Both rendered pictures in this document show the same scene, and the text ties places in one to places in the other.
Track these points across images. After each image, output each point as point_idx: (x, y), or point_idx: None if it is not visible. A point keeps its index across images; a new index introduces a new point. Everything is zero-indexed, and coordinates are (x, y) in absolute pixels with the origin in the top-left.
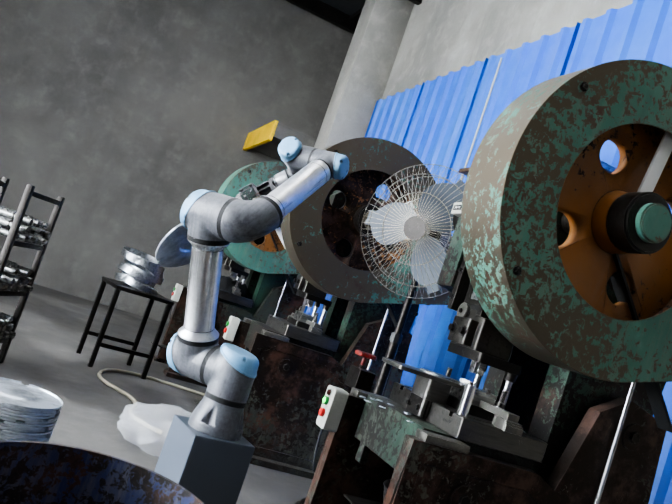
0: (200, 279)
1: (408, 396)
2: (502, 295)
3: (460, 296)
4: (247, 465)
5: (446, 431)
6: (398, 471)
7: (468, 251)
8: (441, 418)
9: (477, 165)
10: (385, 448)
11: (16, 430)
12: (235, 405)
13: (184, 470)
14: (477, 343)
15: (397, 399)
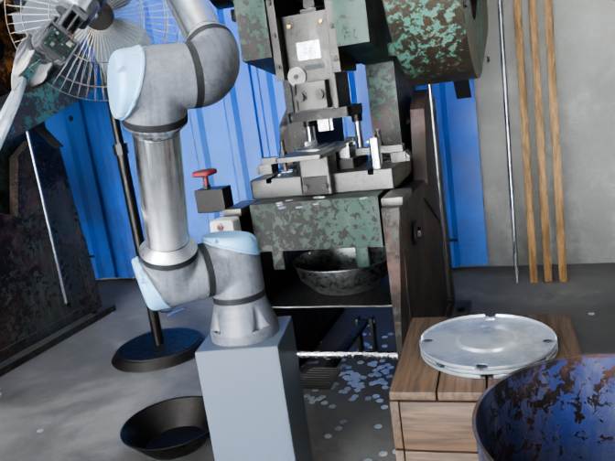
0: (175, 177)
1: (287, 184)
2: (447, 35)
3: (285, 63)
4: (294, 337)
5: (374, 188)
6: (393, 242)
7: (395, 4)
8: (358, 181)
9: None
10: (325, 238)
11: None
12: (264, 291)
13: (284, 386)
14: (339, 100)
15: (270, 194)
